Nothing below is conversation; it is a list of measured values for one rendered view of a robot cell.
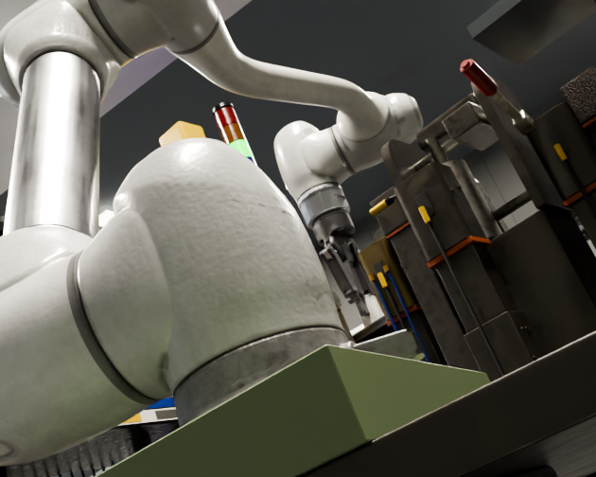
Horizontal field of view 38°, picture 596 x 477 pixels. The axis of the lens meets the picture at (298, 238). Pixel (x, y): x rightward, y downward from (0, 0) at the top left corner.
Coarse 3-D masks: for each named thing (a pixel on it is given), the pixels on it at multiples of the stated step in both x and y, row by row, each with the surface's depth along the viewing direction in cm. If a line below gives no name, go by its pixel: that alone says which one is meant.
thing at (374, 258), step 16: (384, 240) 132; (368, 256) 133; (384, 256) 131; (368, 272) 133; (384, 272) 131; (400, 272) 130; (384, 288) 131; (400, 288) 129; (384, 304) 130; (400, 304) 129; (416, 304) 128; (400, 320) 128; (416, 320) 128; (416, 336) 126; (432, 336) 128; (432, 352) 126
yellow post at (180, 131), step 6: (174, 126) 258; (180, 126) 256; (186, 126) 258; (192, 126) 261; (198, 126) 263; (168, 132) 259; (174, 132) 258; (180, 132) 256; (186, 132) 256; (192, 132) 259; (198, 132) 261; (162, 138) 261; (168, 138) 259; (174, 138) 257; (180, 138) 256; (186, 138) 255; (162, 144) 260
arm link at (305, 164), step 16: (288, 128) 170; (304, 128) 169; (288, 144) 168; (304, 144) 167; (320, 144) 166; (336, 144) 165; (288, 160) 167; (304, 160) 166; (320, 160) 165; (336, 160) 165; (288, 176) 168; (304, 176) 165; (320, 176) 165; (336, 176) 166; (304, 192) 165
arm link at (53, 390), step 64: (64, 0) 120; (0, 64) 122; (64, 64) 113; (64, 128) 102; (64, 192) 93; (0, 256) 82; (64, 256) 80; (0, 320) 75; (64, 320) 72; (0, 384) 73; (64, 384) 73; (128, 384) 73; (0, 448) 76; (64, 448) 79
